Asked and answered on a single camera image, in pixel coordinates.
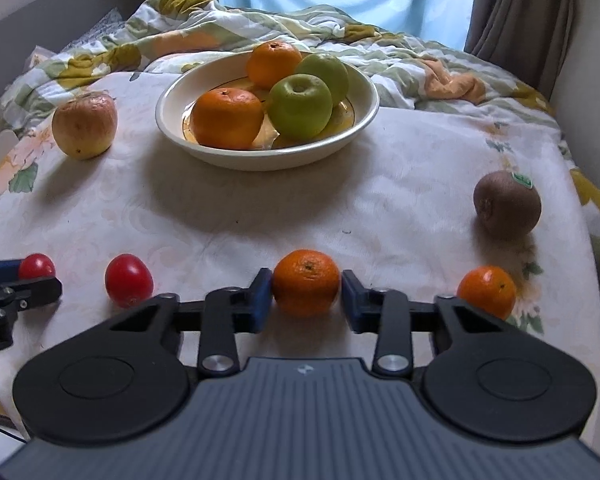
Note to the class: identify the floral green striped duvet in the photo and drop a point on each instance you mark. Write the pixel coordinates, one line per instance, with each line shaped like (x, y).
(175, 36)

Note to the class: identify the red tomato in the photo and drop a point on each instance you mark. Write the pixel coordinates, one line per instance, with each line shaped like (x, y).
(128, 281)
(36, 266)

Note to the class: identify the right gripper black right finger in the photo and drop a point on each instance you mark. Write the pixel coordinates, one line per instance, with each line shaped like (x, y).
(394, 318)

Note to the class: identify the patterned grey pillow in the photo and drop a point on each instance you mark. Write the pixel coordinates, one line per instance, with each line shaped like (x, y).
(106, 26)

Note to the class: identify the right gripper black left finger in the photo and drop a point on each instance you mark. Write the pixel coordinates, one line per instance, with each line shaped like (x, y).
(217, 319)

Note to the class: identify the white floral tablecloth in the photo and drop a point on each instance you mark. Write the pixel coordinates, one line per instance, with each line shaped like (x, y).
(395, 206)

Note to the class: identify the small mandarin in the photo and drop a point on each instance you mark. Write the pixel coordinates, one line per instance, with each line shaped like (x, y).
(305, 283)
(489, 288)

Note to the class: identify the small green apple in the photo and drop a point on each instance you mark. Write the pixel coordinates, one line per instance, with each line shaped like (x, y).
(330, 70)

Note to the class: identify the right brown curtain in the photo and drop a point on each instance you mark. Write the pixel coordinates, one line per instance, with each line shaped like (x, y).
(528, 38)

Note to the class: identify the large green apple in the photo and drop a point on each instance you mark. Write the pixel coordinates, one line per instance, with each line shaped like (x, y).
(299, 106)

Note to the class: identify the grey bed headboard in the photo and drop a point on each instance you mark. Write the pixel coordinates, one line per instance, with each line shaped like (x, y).
(51, 24)

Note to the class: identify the orange in bowl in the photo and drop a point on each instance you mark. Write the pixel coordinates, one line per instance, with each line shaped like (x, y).
(271, 62)

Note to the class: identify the cream ceramic bowl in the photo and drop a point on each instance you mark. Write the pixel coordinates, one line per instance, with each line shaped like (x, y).
(270, 151)

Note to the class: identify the large orange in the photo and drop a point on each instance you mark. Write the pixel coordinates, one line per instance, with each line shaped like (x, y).
(227, 118)

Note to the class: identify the brown kiwi with sticker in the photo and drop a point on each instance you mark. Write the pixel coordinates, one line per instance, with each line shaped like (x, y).
(507, 204)

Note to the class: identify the yellow red apple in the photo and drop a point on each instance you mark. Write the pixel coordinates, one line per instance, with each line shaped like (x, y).
(84, 127)

